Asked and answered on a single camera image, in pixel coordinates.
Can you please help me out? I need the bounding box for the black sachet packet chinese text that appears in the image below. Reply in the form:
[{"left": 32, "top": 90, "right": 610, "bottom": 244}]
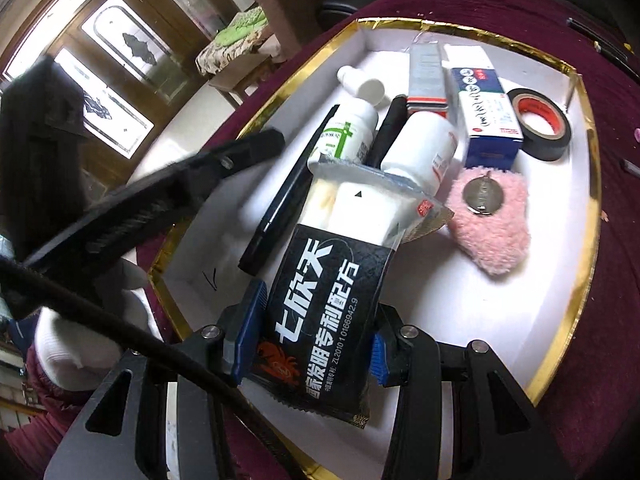
[{"left": 250, "top": 156, "right": 452, "bottom": 427}]

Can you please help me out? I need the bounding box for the left white gloved hand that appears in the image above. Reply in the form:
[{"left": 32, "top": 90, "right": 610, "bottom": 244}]
[{"left": 34, "top": 259, "right": 160, "bottom": 392}]

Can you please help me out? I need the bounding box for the black pen in tray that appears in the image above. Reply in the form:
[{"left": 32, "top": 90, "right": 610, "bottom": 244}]
[{"left": 238, "top": 105, "right": 338, "bottom": 276}]

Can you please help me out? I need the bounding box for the white bottle green label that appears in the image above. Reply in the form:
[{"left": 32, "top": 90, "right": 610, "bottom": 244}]
[{"left": 308, "top": 65, "right": 385, "bottom": 165}]

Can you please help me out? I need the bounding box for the pink fluffy pouch metal tag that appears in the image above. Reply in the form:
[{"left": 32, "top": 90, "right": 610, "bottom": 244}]
[{"left": 446, "top": 167, "right": 530, "bottom": 276}]

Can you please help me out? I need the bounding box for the white gold-rimmed tray box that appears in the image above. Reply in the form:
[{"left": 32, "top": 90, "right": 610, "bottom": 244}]
[{"left": 148, "top": 17, "right": 601, "bottom": 480}]

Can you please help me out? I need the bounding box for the wooden glass cabinet door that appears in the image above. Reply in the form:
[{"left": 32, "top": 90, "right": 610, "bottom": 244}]
[{"left": 1, "top": 0, "right": 239, "bottom": 188}]

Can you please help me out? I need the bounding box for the maroon velvet bed cover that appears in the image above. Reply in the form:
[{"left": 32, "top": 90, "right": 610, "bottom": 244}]
[{"left": 0, "top": 0, "right": 640, "bottom": 480}]

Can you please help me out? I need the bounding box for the white pill bottle red label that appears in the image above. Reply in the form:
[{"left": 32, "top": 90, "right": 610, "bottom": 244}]
[{"left": 381, "top": 112, "right": 458, "bottom": 196}]

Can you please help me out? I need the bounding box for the black marker in tray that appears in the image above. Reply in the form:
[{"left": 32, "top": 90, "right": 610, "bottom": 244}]
[{"left": 363, "top": 96, "right": 408, "bottom": 168}]

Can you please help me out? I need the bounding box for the stool with green cloth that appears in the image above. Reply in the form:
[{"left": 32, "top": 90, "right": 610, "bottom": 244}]
[{"left": 195, "top": 6, "right": 279, "bottom": 110}]

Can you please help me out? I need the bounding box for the blue white medicine box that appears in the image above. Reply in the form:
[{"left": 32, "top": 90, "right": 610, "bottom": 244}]
[{"left": 444, "top": 44, "right": 524, "bottom": 170}]

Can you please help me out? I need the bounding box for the silver red tube box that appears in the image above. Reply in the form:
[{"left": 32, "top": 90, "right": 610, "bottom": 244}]
[{"left": 407, "top": 42, "right": 449, "bottom": 118}]

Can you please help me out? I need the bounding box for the black electrical tape red core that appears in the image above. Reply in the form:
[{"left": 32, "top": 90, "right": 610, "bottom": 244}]
[{"left": 508, "top": 88, "right": 573, "bottom": 162}]

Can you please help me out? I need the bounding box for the black cable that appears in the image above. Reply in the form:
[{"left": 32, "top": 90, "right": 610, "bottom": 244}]
[{"left": 0, "top": 253, "right": 302, "bottom": 480}]

